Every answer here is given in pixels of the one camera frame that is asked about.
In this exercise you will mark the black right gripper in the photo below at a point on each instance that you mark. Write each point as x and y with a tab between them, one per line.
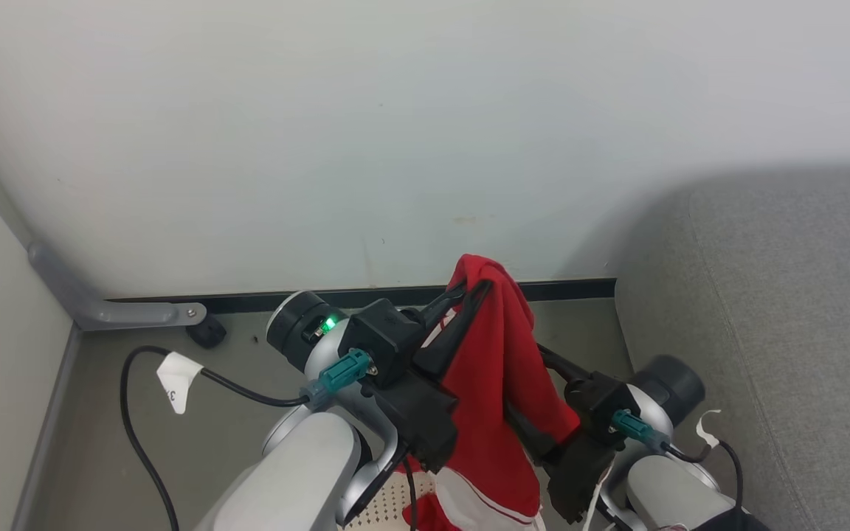
580	472

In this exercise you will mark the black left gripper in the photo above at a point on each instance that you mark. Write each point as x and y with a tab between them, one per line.
417	420

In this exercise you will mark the red white garment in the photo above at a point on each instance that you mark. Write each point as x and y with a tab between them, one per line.
491	383

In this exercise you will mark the white perforated laundry basket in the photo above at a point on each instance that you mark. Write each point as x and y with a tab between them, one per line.
388	509

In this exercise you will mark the black baseboard strip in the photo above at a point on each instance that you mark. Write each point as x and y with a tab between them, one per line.
248	302

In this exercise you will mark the grey fabric sofa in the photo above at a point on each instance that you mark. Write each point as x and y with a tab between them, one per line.
801	295

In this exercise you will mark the grey metal partition foot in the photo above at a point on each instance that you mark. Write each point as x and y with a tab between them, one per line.
122	315

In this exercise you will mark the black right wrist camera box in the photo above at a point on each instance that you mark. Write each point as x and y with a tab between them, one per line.
602	402

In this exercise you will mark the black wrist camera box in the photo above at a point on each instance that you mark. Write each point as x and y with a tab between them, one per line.
602	402
384	335

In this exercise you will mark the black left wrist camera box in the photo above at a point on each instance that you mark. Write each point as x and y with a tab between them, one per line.
384	335

